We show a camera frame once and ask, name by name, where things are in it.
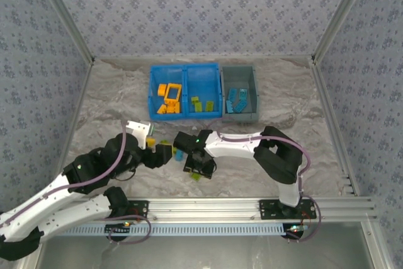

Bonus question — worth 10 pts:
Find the orange lego window frame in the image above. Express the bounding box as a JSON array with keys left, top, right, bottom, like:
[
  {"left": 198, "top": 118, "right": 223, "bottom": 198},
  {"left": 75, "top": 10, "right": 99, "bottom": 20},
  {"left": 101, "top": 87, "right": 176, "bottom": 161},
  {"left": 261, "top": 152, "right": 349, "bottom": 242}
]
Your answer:
[{"left": 163, "top": 83, "right": 183, "bottom": 106}]

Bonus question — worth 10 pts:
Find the blue double plastic bin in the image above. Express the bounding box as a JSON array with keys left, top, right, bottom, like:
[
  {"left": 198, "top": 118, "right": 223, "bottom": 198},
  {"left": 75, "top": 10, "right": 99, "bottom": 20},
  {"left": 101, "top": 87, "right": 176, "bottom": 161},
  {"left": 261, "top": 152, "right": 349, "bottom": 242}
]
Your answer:
[{"left": 147, "top": 63, "right": 223, "bottom": 121}]

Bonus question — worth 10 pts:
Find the grey plastic bin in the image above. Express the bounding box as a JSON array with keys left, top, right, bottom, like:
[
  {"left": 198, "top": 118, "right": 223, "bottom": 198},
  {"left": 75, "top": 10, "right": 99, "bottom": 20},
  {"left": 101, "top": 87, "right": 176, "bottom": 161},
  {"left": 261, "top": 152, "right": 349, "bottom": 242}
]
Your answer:
[{"left": 220, "top": 66, "right": 261, "bottom": 124}]

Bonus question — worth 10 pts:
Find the small black LED board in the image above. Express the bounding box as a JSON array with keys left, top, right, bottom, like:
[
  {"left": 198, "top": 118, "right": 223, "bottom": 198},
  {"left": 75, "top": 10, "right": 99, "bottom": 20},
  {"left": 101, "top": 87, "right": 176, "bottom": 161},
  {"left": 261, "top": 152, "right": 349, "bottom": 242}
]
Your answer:
[
  {"left": 105, "top": 222, "right": 133, "bottom": 238},
  {"left": 285, "top": 223, "right": 311, "bottom": 238}
]

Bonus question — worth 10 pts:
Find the grey metal lower shelf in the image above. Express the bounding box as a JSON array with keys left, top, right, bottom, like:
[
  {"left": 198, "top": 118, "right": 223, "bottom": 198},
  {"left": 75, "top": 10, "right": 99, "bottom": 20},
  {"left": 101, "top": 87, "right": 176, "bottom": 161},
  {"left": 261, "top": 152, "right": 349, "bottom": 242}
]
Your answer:
[{"left": 37, "top": 236, "right": 372, "bottom": 269}]

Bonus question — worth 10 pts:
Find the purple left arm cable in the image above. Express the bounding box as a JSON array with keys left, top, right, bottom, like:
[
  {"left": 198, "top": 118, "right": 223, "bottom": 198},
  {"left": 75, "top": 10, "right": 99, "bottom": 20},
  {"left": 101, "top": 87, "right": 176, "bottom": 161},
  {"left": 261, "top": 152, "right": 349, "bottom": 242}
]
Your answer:
[{"left": 0, "top": 120, "right": 152, "bottom": 245}]

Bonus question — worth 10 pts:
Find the aluminium front rail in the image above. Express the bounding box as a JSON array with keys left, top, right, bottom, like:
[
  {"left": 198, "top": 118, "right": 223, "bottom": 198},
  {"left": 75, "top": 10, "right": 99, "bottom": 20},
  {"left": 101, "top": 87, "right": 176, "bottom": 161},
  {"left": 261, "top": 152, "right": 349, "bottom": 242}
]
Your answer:
[{"left": 33, "top": 197, "right": 378, "bottom": 222}]

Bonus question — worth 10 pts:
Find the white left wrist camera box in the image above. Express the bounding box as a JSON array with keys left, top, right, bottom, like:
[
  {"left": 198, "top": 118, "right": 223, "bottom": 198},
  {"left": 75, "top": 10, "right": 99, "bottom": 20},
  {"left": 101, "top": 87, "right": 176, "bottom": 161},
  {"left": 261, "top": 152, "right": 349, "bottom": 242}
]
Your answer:
[{"left": 125, "top": 120, "right": 154, "bottom": 151}]

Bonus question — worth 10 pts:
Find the aluminium table side rail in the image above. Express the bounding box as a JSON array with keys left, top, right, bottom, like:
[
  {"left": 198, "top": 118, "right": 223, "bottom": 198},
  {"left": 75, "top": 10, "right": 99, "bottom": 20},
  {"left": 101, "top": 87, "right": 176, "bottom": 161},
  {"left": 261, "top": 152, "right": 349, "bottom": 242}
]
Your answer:
[
  {"left": 309, "top": 57, "right": 360, "bottom": 197},
  {"left": 48, "top": 57, "right": 96, "bottom": 200}
]

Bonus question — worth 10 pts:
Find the slotted pale blue cable duct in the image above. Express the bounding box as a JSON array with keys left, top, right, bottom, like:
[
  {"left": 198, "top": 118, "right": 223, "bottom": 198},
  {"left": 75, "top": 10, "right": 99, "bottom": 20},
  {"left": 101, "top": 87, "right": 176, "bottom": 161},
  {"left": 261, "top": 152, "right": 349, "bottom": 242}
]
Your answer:
[{"left": 46, "top": 223, "right": 289, "bottom": 238}]

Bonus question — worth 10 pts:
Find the aluminium frame leg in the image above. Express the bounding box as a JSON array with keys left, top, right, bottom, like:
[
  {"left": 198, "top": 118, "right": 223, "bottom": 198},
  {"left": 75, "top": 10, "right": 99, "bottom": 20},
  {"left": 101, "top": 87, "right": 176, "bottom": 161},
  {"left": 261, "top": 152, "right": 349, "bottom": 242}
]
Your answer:
[
  {"left": 360, "top": 221, "right": 394, "bottom": 269},
  {"left": 17, "top": 243, "right": 48, "bottom": 269}
]

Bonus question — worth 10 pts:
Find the aluminium frame post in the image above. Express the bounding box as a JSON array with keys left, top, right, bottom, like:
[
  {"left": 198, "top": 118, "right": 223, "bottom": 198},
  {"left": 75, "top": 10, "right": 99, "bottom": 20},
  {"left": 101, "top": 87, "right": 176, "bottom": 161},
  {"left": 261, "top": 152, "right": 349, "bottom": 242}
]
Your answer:
[
  {"left": 31, "top": 0, "right": 96, "bottom": 64},
  {"left": 310, "top": 0, "right": 377, "bottom": 64}
]

